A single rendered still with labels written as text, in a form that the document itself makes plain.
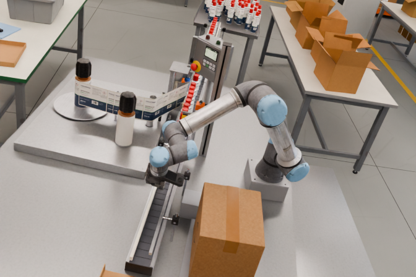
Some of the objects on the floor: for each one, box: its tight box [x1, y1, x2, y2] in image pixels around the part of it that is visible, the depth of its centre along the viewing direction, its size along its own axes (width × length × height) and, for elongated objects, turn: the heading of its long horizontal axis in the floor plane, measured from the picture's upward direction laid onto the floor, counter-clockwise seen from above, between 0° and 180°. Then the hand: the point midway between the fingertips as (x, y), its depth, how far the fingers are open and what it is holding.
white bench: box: [0, 0, 90, 148], centre depth 381 cm, size 190×75×80 cm, turn 164°
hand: (163, 185), depth 200 cm, fingers closed
